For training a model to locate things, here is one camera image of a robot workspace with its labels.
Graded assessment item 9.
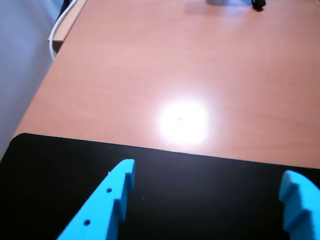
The white wall cable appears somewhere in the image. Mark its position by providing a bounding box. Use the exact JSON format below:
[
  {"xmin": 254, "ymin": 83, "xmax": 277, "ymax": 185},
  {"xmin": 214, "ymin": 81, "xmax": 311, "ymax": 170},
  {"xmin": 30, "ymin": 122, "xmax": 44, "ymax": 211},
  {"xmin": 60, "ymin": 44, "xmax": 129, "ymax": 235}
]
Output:
[{"xmin": 48, "ymin": 0, "xmax": 80, "ymax": 61}]

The black stand foot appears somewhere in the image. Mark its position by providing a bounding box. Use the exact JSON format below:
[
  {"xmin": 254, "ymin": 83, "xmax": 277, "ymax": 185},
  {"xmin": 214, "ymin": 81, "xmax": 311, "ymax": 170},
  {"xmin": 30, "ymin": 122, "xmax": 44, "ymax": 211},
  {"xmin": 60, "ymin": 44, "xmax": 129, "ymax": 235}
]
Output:
[{"xmin": 249, "ymin": 0, "xmax": 266, "ymax": 12}]

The cyan gripper finger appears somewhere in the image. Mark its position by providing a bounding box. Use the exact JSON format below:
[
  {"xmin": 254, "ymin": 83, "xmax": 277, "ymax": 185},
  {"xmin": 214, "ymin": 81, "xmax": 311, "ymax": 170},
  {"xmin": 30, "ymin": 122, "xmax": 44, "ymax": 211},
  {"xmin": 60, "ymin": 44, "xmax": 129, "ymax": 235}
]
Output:
[
  {"xmin": 278, "ymin": 169, "xmax": 320, "ymax": 240},
  {"xmin": 56, "ymin": 159, "xmax": 136, "ymax": 240}
]

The black table mat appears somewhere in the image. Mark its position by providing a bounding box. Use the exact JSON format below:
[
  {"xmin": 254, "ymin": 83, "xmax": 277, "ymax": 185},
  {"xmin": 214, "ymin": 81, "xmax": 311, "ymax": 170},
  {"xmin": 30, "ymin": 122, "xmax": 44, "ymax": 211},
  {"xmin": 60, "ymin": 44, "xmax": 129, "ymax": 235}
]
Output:
[{"xmin": 0, "ymin": 132, "xmax": 320, "ymax": 240}]

